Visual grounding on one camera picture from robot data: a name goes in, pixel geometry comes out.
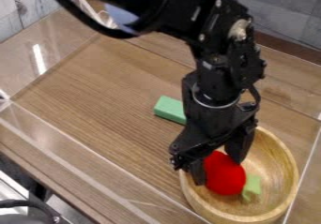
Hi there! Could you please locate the black metal mount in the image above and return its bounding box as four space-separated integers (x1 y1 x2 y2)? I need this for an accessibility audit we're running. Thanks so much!
28 192 63 224

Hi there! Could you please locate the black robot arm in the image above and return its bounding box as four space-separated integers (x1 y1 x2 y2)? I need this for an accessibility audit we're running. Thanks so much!
56 0 267 186

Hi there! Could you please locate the red plush strawberry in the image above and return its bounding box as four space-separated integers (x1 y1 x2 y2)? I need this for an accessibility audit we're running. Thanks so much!
203 151 262 202

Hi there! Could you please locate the black cable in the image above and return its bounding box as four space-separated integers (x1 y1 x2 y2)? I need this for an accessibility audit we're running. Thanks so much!
0 199 55 224

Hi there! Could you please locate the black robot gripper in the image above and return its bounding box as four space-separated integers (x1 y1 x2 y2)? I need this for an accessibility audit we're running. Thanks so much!
168 72 259 186

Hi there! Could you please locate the clear acrylic enclosure wall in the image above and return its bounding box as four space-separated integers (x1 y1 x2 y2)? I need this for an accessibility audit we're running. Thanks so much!
0 100 208 224

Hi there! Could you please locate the clear acrylic corner bracket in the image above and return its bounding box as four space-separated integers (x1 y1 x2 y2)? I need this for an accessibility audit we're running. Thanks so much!
77 0 117 29

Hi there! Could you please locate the green foam block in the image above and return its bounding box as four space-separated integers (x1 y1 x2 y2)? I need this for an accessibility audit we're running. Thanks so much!
152 96 186 125

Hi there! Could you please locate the wooden bowl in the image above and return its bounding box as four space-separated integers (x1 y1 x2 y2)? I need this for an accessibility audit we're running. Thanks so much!
179 127 298 224

